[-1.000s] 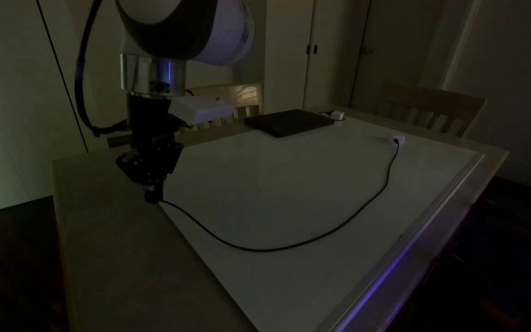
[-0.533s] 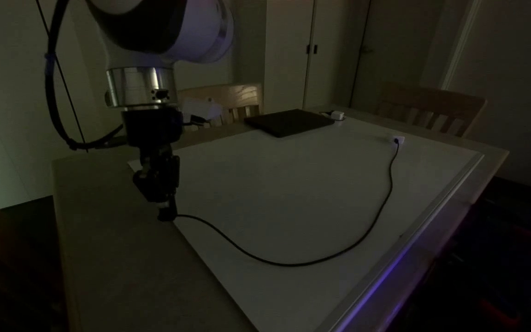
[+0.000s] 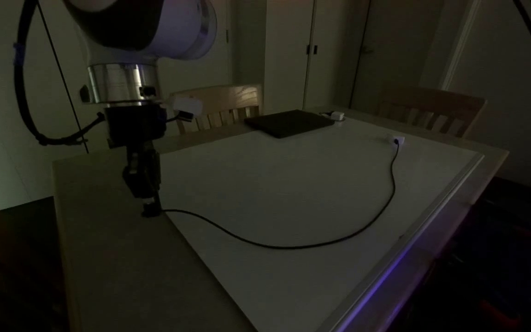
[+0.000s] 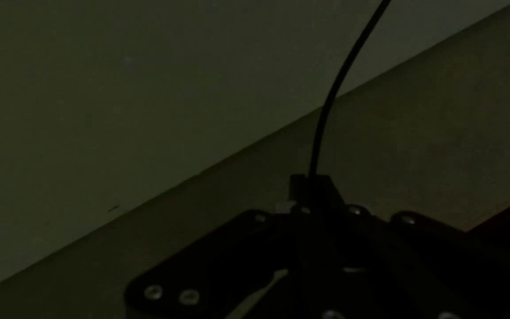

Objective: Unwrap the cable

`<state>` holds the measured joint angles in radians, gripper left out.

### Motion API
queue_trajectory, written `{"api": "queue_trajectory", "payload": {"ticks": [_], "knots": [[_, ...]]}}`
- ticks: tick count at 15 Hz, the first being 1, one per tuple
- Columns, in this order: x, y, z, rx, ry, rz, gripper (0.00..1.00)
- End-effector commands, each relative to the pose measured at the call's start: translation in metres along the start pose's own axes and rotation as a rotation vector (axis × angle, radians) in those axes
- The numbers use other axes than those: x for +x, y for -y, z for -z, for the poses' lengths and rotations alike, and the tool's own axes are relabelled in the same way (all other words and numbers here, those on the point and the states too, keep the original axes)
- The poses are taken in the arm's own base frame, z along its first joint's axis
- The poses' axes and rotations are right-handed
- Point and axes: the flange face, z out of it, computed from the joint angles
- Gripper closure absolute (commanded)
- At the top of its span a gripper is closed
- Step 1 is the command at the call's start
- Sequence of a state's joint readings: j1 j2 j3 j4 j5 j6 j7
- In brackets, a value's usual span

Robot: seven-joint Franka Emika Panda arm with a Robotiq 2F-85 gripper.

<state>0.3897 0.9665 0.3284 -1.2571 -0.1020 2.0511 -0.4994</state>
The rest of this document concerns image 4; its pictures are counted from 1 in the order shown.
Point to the white table mat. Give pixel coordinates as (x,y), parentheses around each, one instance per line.
(118,89)

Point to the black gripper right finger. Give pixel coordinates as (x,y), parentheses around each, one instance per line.
(419,266)

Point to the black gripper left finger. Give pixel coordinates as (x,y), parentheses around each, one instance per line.
(237,259)

